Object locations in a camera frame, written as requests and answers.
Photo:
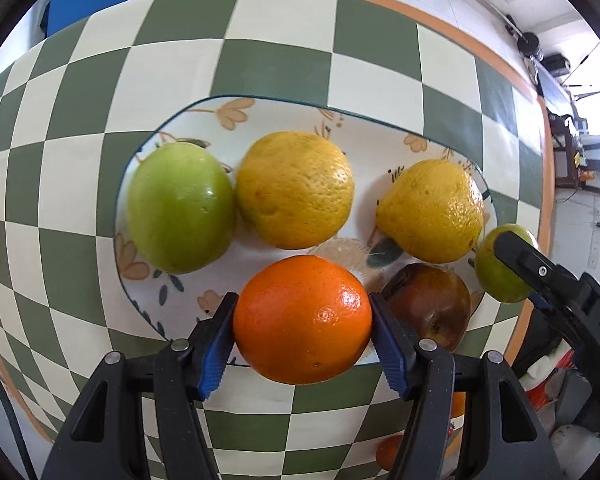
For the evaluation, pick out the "green apple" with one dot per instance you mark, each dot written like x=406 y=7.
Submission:
x=494 y=276
x=181 y=208

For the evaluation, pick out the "yellow pear-shaped citrus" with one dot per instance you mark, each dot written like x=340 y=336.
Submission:
x=434 y=211

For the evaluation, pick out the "floor barbell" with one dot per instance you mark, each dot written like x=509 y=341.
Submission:
x=528 y=44

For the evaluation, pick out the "floral oval ceramic plate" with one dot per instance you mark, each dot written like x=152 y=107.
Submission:
x=226 y=127

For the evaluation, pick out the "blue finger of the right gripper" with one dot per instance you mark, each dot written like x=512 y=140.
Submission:
x=538 y=275

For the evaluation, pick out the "black speaker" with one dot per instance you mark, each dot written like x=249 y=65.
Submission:
x=557 y=65

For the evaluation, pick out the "dark red round fruit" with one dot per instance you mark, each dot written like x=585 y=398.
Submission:
x=387 y=451

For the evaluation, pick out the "large yellow orange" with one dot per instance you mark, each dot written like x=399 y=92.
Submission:
x=294 y=189

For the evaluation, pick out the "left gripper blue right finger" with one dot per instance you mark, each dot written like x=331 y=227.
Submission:
x=392 y=345

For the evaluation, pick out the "bright orange fruit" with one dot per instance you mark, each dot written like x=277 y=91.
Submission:
x=302 y=320

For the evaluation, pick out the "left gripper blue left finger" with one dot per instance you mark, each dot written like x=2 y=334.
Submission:
x=213 y=346

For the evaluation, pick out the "dark red apple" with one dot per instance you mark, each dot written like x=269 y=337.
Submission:
x=434 y=301

